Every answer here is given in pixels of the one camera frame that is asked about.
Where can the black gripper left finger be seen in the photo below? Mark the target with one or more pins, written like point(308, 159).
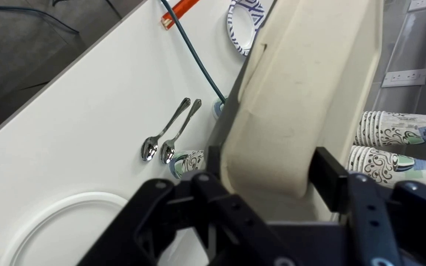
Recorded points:
point(213, 161)

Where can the silver spoon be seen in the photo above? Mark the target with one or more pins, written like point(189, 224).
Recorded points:
point(149, 145)
point(169, 146)

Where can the white paper plate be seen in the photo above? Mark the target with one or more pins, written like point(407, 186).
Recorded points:
point(61, 233)

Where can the silver spoon lower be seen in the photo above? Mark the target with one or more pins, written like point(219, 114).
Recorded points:
point(169, 146)

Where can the orange strip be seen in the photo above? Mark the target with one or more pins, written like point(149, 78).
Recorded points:
point(179, 9)

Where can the blue patterned paper bowl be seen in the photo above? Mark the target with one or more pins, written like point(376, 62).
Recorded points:
point(242, 20)

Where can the paper cup stack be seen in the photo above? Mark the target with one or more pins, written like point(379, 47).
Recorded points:
point(386, 128)
point(384, 167)

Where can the wall power outlet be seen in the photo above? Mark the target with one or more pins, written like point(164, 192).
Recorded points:
point(404, 78)

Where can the paper cup stack right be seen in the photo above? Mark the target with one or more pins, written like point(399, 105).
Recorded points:
point(384, 167)

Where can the paper cup stack left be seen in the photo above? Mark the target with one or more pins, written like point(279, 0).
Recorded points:
point(386, 128)

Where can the silver spoon upper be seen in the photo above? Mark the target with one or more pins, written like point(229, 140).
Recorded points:
point(149, 145)

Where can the cream carton box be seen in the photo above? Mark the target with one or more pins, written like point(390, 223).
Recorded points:
point(305, 85)

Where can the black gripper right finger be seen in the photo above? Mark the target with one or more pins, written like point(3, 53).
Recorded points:
point(330, 179)

